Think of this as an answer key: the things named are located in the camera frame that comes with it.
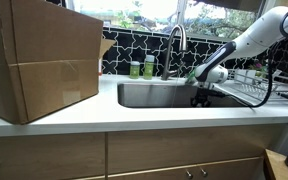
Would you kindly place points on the stainless steel sink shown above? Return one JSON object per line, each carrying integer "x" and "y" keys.
{"x": 150, "y": 95}

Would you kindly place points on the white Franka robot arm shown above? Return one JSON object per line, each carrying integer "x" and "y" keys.
{"x": 260, "y": 36}

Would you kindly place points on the green sponge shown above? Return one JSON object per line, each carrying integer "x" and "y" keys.
{"x": 190, "y": 78}

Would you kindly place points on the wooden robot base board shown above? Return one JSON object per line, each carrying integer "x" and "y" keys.
{"x": 277, "y": 165}

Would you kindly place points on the pink flower plant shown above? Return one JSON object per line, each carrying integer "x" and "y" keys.
{"x": 258, "y": 65}

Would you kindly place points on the brushed steel gooseneck faucet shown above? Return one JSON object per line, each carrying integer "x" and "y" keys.
{"x": 182, "y": 36}

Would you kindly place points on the tall green soap bottle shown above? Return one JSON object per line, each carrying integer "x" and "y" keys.
{"x": 149, "y": 68}

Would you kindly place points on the brown cardboard box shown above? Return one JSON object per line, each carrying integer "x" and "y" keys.
{"x": 50, "y": 66}

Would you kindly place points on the kitchen window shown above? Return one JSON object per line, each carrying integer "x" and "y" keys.
{"x": 150, "y": 13}

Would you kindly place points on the round metal cabinet knob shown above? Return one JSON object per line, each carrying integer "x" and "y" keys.
{"x": 189, "y": 174}
{"x": 203, "y": 172}

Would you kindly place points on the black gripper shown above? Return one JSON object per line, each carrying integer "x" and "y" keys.
{"x": 209, "y": 90}

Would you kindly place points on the short green soap bottle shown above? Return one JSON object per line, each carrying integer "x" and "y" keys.
{"x": 134, "y": 70}

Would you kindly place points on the wooden cabinet door with knobs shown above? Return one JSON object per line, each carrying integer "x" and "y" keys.
{"x": 230, "y": 170}

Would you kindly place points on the wide wooden drawer front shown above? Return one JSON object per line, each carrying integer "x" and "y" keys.
{"x": 184, "y": 146}

